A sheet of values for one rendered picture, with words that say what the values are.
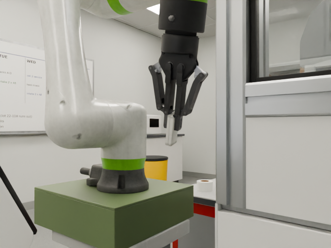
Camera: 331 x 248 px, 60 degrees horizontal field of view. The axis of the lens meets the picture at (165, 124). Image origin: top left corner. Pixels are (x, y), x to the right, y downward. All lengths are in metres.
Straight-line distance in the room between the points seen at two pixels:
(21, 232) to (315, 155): 0.27
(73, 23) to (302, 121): 0.62
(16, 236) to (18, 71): 3.73
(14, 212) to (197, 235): 1.07
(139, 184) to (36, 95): 3.28
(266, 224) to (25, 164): 3.72
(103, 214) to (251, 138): 0.44
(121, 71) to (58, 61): 4.27
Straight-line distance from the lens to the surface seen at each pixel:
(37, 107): 3.99
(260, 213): 0.36
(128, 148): 0.78
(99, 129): 0.71
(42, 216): 0.90
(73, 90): 0.71
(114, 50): 4.94
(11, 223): 0.21
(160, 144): 4.60
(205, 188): 1.26
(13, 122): 3.84
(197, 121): 5.84
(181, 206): 0.87
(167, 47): 0.57
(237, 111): 0.35
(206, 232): 1.22
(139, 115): 0.79
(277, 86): 0.33
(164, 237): 0.82
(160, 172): 3.50
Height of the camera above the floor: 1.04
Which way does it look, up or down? level
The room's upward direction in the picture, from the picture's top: straight up
